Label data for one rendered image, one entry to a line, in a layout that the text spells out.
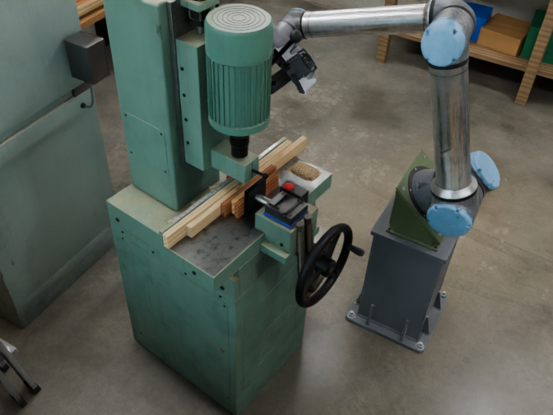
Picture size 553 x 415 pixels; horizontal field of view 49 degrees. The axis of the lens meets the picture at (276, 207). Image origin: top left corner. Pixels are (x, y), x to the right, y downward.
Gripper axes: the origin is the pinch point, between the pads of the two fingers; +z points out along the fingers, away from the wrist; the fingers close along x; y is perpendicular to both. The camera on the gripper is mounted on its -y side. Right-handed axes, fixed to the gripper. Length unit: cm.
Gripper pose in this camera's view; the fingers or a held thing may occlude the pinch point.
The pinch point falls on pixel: (287, 72)
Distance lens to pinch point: 173.7
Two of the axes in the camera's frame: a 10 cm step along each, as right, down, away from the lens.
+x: 5.6, 8.1, 1.3
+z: -1.1, 2.3, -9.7
